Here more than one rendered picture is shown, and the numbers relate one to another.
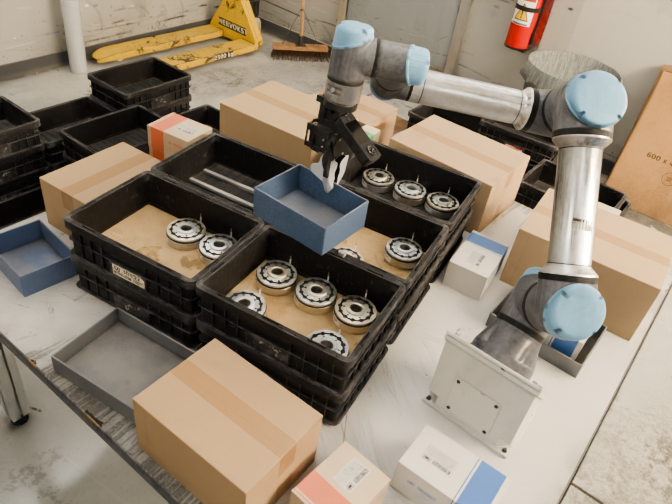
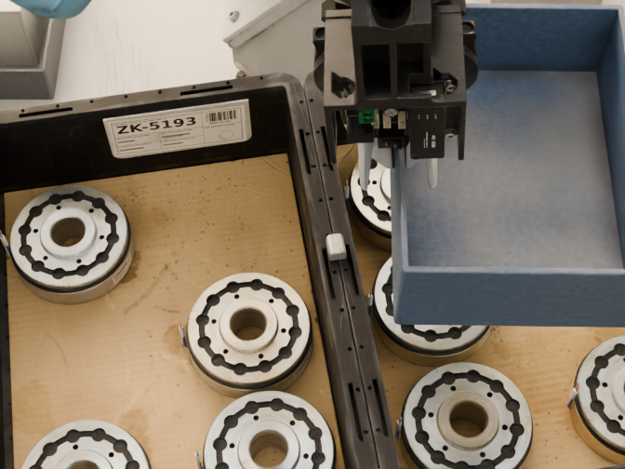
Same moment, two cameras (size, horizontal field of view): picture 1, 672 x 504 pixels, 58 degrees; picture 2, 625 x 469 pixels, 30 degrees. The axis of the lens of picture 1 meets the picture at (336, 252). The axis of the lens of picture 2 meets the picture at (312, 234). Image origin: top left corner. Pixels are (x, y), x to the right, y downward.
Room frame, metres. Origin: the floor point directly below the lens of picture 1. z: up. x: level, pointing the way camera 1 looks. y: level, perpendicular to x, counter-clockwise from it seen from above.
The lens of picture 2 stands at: (1.41, 0.36, 1.73)
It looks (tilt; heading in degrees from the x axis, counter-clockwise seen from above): 60 degrees down; 239
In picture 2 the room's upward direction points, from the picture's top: 1 degrees counter-clockwise
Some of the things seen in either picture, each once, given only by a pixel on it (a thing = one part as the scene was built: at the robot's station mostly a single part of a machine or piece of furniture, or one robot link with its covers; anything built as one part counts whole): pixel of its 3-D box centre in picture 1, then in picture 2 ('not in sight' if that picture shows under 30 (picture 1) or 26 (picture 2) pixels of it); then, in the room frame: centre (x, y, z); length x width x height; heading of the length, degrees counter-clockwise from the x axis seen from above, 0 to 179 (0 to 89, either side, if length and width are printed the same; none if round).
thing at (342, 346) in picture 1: (326, 347); not in sight; (0.92, -0.01, 0.86); 0.10 x 0.10 x 0.01
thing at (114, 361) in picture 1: (129, 363); not in sight; (0.89, 0.43, 0.73); 0.27 x 0.20 x 0.05; 66
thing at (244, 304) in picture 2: not in sight; (248, 325); (1.24, -0.03, 0.86); 0.05 x 0.05 x 0.01
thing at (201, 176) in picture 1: (237, 190); not in sight; (1.46, 0.31, 0.87); 0.40 x 0.30 x 0.11; 67
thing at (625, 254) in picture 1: (586, 259); not in sight; (1.51, -0.76, 0.80); 0.40 x 0.30 x 0.20; 63
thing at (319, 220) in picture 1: (310, 207); (511, 160); (1.09, 0.07, 1.11); 0.20 x 0.15 x 0.07; 57
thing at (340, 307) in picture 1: (355, 310); (407, 186); (1.05, -0.07, 0.86); 0.10 x 0.10 x 0.01
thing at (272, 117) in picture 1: (288, 134); not in sight; (1.99, 0.24, 0.80); 0.40 x 0.30 x 0.20; 63
